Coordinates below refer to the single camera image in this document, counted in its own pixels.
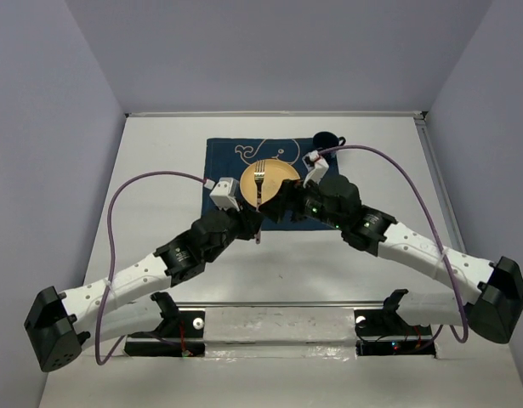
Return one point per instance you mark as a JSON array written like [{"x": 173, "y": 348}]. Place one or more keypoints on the fork with pink handle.
[{"x": 258, "y": 175}]

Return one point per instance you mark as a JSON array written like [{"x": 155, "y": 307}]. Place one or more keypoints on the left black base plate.
[{"x": 185, "y": 339}]

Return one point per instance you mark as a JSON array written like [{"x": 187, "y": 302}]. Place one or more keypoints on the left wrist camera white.
[{"x": 223, "y": 193}]

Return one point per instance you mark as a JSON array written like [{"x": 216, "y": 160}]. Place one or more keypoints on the dark blue cloth placemat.
[{"x": 227, "y": 157}]

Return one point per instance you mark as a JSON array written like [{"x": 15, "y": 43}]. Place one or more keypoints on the yellow plate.
[{"x": 275, "y": 172}]

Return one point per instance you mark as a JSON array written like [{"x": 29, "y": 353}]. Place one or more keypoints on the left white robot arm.
[{"x": 60, "y": 324}]

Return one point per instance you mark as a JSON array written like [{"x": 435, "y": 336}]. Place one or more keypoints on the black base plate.
[
  {"x": 185, "y": 339},
  {"x": 381, "y": 333}
]

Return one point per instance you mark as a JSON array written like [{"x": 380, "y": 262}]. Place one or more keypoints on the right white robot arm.
[{"x": 486, "y": 296}]

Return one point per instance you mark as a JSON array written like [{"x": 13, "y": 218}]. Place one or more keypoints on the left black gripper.
[{"x": 247, "y": 221}]

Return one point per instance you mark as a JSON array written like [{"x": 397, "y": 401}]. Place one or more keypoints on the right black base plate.
[{"x": 381, "y": 333}]

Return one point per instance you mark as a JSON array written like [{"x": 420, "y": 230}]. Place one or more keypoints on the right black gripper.
[{"x": 290, "y": 193}]

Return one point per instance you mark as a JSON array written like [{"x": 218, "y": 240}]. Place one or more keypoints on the dark blue cup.
[{"x": 326, "y": 140}]

